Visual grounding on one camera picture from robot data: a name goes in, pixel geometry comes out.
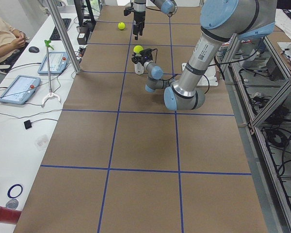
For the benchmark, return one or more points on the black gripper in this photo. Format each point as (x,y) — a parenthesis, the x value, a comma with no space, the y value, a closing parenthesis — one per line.
(138,16)
(137,59)

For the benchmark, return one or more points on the yellow tennis ball Wilson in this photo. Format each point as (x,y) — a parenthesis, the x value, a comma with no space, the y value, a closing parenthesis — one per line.
(138,49)

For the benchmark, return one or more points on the clear tennis ball can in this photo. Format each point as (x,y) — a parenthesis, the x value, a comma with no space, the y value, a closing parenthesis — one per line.
(138,68)

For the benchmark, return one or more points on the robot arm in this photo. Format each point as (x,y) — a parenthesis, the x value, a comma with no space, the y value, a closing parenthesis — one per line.
(168,7)
(220,19)

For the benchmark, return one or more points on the yellow tennis ball far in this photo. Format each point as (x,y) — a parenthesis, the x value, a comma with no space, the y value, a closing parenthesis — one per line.
(121,26)

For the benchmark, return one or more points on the black box with label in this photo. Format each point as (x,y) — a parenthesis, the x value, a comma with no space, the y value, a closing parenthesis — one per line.
(83,35)

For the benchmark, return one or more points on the black computer monitor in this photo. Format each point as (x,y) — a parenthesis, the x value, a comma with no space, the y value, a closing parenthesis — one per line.
(80,6)

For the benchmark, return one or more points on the blue teach pendant far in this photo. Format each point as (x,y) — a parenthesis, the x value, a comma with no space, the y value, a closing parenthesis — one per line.
(57,63)

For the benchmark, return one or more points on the blue teach pendant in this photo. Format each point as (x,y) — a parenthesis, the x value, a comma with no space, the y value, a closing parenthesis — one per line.
(20,90)
(57,63)

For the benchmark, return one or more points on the green white reacher grabber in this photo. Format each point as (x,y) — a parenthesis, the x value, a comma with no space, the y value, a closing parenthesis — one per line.
(50,93)

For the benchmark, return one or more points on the black computer mouse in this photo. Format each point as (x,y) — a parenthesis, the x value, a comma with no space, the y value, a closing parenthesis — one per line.
(34,49)

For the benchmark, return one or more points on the brown paper table mat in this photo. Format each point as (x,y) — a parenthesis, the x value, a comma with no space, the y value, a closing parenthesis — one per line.
(120,162)

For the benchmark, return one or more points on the blue teach pendant near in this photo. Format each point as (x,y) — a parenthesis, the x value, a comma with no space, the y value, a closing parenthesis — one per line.
(20,90)

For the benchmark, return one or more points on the small black square device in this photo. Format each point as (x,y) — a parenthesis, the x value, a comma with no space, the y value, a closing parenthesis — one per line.
(27,124)

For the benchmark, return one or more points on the person in beige shirt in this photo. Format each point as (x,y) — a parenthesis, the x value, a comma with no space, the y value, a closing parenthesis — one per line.
(12,43)

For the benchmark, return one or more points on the blue tape roll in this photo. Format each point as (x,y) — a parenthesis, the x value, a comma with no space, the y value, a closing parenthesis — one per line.
(15,191)

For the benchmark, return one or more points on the red cylinder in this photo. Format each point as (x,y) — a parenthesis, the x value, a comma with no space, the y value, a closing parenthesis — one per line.
(9,216)

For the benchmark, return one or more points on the aluminium frame post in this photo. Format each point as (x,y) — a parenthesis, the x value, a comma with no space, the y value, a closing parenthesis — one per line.
(63,34)

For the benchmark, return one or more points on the aluminium side frame rack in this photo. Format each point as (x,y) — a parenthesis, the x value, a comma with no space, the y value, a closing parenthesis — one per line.
(258,74)

